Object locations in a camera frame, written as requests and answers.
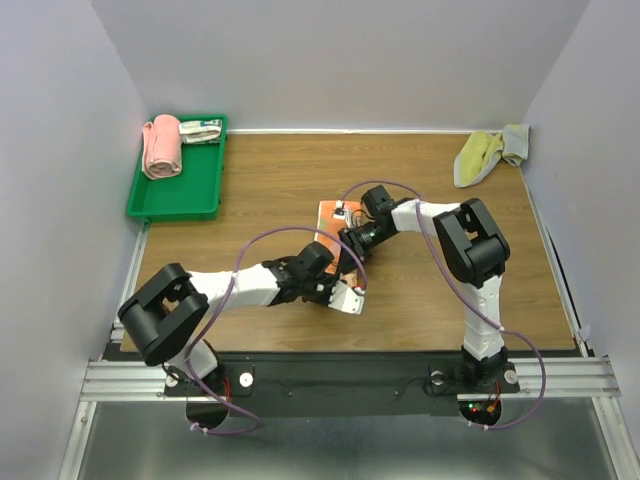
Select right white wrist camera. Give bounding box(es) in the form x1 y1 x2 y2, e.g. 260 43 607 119
332 200 349 221

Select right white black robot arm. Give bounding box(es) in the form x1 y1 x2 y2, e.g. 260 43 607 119
335 185 510 390

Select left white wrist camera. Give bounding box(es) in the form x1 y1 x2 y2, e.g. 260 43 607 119
328 280 365 315

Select orange polka dot towel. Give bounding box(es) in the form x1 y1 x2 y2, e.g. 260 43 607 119
314 200 361 274

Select yellow green towel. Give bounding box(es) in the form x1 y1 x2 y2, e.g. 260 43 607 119
453 131 504 188

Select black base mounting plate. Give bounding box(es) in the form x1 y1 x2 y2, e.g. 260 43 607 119
164 351 520 425

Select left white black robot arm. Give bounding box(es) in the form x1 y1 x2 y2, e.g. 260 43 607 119
118 241 349 394

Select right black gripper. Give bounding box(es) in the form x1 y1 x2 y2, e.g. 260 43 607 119
337 221 395 275

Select rolled pink towel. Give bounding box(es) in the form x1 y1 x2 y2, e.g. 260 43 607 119
141 114 182 180

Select grey towel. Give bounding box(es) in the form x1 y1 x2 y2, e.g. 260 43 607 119
501 124 530 167

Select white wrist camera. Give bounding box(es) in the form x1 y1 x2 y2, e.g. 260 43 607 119
332 200 349 221
328 280 365 315

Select rolled white blue towel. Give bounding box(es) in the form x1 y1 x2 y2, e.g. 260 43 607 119
179 119 223 145

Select aluminium frame rail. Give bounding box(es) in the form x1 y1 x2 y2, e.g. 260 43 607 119
80 357 621 402

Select green plastic tray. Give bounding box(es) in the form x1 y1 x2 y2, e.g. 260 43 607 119
126 113 228 223

